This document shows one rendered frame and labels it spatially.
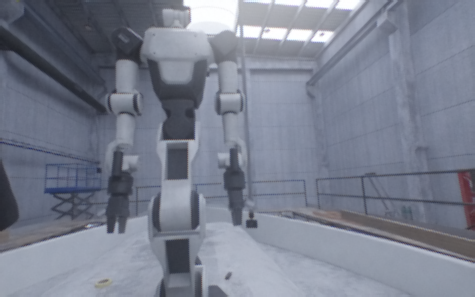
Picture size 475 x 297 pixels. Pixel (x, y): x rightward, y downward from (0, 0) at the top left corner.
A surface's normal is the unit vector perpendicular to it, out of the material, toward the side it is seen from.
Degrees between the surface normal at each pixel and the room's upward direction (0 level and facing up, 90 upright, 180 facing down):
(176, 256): 120
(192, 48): 90
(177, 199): 66
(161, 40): 90
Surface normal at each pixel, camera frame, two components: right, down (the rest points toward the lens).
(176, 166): 0.08, -0.29
